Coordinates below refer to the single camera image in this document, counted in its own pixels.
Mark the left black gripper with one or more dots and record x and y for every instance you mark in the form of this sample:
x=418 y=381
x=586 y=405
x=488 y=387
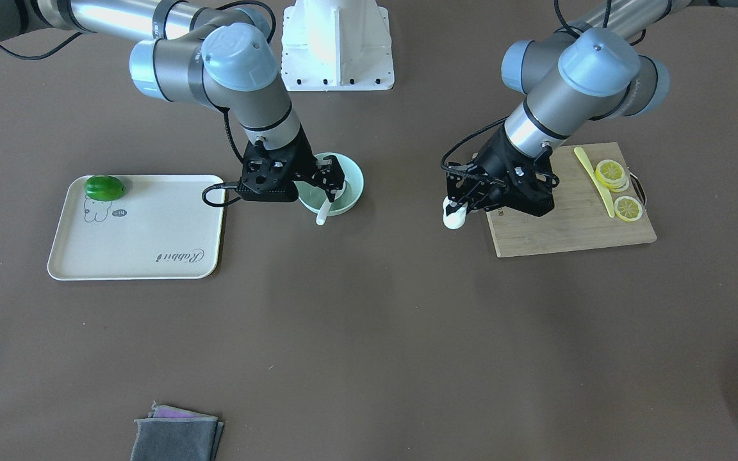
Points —
x=492 y=161

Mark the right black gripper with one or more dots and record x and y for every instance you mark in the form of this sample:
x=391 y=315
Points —
x=307 y=160

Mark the white steamed bun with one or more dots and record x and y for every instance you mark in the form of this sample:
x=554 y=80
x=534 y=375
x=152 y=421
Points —
x=454 y=214

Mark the white ceramic spoon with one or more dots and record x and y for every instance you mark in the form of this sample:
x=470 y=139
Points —
x=325 y=207

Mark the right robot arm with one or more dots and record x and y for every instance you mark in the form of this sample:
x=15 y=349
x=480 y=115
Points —
x=217 y=58

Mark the light green bowl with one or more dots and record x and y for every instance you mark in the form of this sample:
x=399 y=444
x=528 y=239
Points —
x=313 y=197

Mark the bamboo cutting board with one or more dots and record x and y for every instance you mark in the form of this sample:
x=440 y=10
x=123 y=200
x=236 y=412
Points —
x=578 y=221

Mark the yellow plastic knife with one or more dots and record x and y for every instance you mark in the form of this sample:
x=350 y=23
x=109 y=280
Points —
x=604 y=192

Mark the lemon slice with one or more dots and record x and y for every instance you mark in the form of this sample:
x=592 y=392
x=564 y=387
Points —
x=612 y=175
x=628 y=208

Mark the cream rabbit tray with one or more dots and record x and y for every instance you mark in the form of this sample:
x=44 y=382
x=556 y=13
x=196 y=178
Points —
x=161 y=229

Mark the green lime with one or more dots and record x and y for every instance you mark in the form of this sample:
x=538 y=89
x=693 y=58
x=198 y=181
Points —
x=104 y=188

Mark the grey folded cloth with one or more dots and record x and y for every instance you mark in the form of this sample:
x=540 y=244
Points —
x=170 y=433

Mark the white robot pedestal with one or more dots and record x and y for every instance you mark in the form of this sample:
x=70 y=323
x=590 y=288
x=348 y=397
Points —
x=336 y=46

